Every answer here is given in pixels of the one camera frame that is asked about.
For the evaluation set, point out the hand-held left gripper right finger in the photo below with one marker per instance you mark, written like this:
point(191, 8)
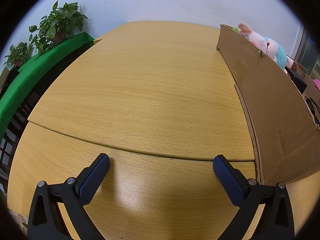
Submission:
point(228, 180)

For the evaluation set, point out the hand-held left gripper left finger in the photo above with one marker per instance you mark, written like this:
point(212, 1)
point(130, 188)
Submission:
point(93, 180)

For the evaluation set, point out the cardboard box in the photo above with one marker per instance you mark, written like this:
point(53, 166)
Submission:
point(270, 120)

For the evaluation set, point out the leaf patterned bag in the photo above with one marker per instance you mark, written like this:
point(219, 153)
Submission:
point(17, 221)

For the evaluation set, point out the wooden desk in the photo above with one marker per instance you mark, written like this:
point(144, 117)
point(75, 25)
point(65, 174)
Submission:
point(150, 92)

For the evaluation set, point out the black sunglasses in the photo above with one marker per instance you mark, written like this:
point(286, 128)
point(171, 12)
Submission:
point(312, 107)

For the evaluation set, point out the black box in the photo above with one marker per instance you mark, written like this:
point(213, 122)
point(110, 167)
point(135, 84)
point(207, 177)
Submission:
point(296, 80)

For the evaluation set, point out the green cloth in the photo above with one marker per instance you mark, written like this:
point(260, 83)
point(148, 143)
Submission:
point(37, 67)

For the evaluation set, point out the pink plush toy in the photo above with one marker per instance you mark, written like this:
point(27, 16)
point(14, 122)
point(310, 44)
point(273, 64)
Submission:
point(317, 83)

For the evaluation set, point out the pink and blue pig plush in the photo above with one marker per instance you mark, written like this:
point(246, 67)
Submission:
point(260, 41)

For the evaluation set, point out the small potted plant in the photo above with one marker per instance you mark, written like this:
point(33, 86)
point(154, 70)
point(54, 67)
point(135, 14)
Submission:
point(17, 53)

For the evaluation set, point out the glass partition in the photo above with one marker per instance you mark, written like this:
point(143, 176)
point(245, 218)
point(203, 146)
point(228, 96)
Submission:
point(308, 52)

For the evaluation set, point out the green plush toy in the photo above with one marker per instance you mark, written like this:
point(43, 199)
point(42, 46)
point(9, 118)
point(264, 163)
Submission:
point(235, 29)

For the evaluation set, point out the large potted plant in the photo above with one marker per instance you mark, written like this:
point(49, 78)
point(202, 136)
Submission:
point(58, 22)

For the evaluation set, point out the black lattice frame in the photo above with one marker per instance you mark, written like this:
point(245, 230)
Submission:
point(15, 130)

